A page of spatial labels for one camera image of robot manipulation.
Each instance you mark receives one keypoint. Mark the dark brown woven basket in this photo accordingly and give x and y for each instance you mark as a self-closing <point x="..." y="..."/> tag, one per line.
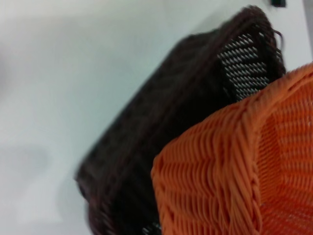
<point x="166" y="102"/>

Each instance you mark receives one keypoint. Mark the orange woven basket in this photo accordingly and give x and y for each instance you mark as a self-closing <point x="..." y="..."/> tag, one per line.
<point x="232" y="171"/>

